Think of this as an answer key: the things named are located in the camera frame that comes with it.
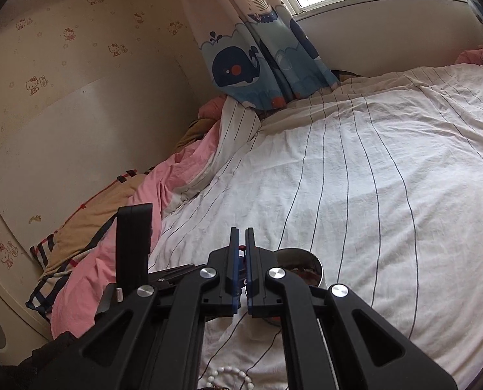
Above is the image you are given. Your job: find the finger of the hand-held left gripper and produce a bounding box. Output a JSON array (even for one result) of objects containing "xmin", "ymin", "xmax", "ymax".
[{"xmin": 117, "ymin": 202, "xmax": 154, "ymax": 293}]

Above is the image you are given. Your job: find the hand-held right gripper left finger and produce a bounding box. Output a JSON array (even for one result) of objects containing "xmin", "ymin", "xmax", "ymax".
[{"xmin": 28, "ymin": 227, "xmax": 240, "ymax": 390}]

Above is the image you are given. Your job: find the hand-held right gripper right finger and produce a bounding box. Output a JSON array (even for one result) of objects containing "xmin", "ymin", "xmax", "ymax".
[{"xmin": 245, "ymin": 228, "xmax": 458, "ymax": 390}]

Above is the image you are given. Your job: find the red cord bracelet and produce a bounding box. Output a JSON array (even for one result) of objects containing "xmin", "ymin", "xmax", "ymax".
[{"xmin": 238, "ymin": 244, "xmax": 249, "ymax": 286}]

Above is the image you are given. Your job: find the round metal tin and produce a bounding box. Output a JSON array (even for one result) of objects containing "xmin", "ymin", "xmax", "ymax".
[{"xmin": 245, "ymin": 248, "xmax": 328, "ymax": 328}]

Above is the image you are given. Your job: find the pile of beaded bracelets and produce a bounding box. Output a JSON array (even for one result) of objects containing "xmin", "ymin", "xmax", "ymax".
[{"xmin": 288, "ymin": 267, "xmax": 320, "ymax": 287}]

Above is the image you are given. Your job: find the pink blanket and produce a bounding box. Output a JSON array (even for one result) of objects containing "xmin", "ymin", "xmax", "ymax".
[{"xmin": 50, "ymin": 97, "xmax": 231, "ymax": 339}]

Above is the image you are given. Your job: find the tan plaid pillow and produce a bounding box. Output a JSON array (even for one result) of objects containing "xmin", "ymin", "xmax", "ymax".
[{"xmin": 25, "ymin": 120, "xmax": 222, "ymax": 326}]

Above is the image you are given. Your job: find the white headboard panel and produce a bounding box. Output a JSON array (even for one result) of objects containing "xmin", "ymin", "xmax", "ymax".
[{"xmin": 0, "ymin": 64, "xmax": 203, "ymax": 334}]

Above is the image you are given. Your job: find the white striped duvet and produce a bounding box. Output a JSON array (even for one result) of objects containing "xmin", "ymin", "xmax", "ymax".
[{"xmin": 148, "ymin": 63, "xmax": 483, "ymax": 390}]

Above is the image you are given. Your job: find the whale print curtain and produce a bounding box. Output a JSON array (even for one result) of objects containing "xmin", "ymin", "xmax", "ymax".
[{"xmin": 180, "ymin": 0, "xmax": 340, "ymax": 110}]

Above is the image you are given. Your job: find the pink cloth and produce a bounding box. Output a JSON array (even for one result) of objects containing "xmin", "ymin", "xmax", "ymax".
[{"xmin": 453, "ymin": 49, "xmax": 483, "ymax": 66}]

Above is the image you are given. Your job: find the white bead bracelet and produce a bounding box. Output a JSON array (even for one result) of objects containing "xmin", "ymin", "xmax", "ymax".
[{"xmin": 197, "ymin": 366, "xmax": 259, "ymax": 390}]

